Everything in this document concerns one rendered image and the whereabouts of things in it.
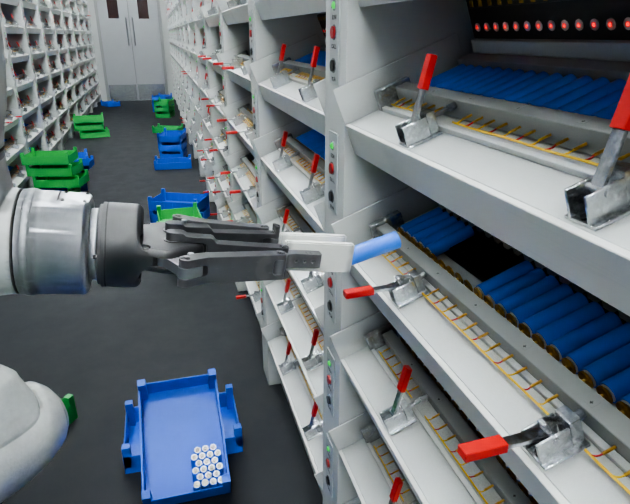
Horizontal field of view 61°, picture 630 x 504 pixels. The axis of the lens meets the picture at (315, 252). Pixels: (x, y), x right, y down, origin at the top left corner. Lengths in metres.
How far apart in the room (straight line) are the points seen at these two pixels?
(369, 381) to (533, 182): 0.48
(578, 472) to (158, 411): 1.22
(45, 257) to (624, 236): 0.41
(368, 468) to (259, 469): 0.57
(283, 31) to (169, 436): 1.06
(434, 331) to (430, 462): 0.18
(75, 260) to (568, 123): 0.40
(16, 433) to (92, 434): 0.68
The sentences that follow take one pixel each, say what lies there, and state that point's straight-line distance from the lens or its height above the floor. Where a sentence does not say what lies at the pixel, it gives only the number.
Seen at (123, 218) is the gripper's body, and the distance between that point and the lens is 0.48.
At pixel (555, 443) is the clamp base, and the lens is 0.46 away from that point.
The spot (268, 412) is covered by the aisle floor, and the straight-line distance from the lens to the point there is 1.66.
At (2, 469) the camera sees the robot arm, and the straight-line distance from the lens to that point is 1.04.
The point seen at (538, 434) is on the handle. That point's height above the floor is 0.76.
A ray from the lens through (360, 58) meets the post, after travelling 0.76.
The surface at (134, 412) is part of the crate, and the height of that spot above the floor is 0.04.
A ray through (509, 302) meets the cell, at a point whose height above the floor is 0.78.
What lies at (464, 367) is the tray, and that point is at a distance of 0.55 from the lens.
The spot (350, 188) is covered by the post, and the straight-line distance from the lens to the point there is 0.78.
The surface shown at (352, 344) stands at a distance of 0.89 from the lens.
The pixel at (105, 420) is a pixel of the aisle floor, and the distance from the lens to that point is 1.74.
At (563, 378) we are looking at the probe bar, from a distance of 0.49.
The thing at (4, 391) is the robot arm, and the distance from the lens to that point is 1.03.
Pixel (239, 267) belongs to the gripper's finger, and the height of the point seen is 0.85.
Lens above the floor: 1.03
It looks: 22 degrees down
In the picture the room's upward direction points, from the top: straight up
